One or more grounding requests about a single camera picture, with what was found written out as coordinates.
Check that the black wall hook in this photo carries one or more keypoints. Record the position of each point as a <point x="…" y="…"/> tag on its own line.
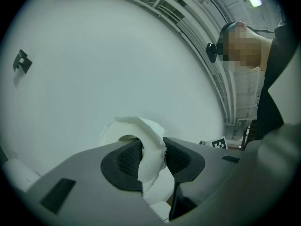
<point x="22" y="61"/>

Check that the person's head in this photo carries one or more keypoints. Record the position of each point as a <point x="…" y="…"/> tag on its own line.
<point x="247" y="50"/>

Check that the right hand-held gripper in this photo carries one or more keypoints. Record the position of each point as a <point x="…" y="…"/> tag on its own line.
<point x="219" y="143"/>

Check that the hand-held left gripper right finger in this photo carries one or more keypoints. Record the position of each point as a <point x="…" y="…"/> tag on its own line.
<point x="202" y="163"/>

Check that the white toilet paper roll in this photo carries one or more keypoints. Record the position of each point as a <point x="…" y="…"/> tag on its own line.
<point x="151" y="135"/>

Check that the person's black shirt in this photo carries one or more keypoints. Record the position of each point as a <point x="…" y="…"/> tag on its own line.
<point x="275" y="79"/>

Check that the white air conditioner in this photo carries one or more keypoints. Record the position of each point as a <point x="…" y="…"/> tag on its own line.
<point x="219" y="8"/>

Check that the black head camera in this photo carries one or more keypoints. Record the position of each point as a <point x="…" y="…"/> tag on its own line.
<point x="212" y="52"/>

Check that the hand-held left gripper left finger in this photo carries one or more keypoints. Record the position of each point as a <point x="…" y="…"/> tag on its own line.
<point x="84" y="173"/>

